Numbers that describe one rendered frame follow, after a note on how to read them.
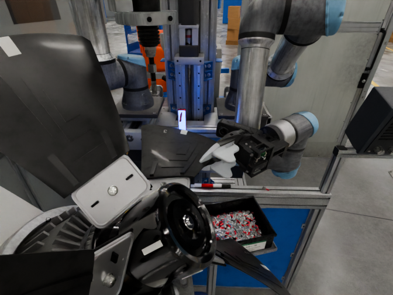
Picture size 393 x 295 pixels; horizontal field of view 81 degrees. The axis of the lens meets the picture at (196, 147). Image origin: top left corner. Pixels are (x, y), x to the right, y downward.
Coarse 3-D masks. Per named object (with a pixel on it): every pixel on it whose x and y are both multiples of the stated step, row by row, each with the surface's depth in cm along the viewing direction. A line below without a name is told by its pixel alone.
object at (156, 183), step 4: (152, 180) 44; (156, 180) 43; (160, 180) 43; (164, 180) 43; (168, 180) 43; (172, 180) 43; (176, 180) 43; (180, 180) 43; (184, 180) 42; (188, 180) 42; (152, 184) 42; (156, 184) 42; (160, 184) 42; (184, 184) 41; (188, 184) 41; (152, 188) 41; (156, 188) 41; (148, 192) 40; (144, 196) 39
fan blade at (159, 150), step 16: (144, 128) 60; (160, 128) 61; (176, 128) 63; (144, 144) 54; (160, 144) 54; (176, 144) 54; (192, 144) 56; (208, 144) 58; (144, 160) 49; (160, 160) 48; (176, 160) 48; (192, 160) 48; (208, 160) 50; (160, 176) 43; (176, 176) 43; (192, 176) 43
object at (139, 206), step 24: (168, 192) 30; (192, 192) 35; (120, 216) 36; (144, 216) 28; (168, 216) 29; (192, 216) 33; (96, 240) 31; (144, 240) 27; (168, 240) 26; (192, 240) 29; (144, 264) 27; (168, 264) 26; (192, 264) 27; (144, 288) 32
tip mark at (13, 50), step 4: (8, 36) 32; (0, 40) 31; (4, 40) 31; (8, 40) 32; (0, 44) 31; (4, 44) 31; (8, 44) 31; (12, 44) 32; (4, 48) 31; (8, 48) 31; (12, 48) 32; (16, 48) 32; (8, 52) 31; (12, 52) 31; (16, 52) 32
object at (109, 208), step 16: (128, 160) 33; (96, 176) 31; (112, 176) 32; (128, 176) 33; (144, 176) 33; (80, 192) 31; (96, 192) 31; (128, 192) 32; (144, 192) 32; (80, 208) 30; (96, 208) 31; (112, 208) 31; (96, 224) 30
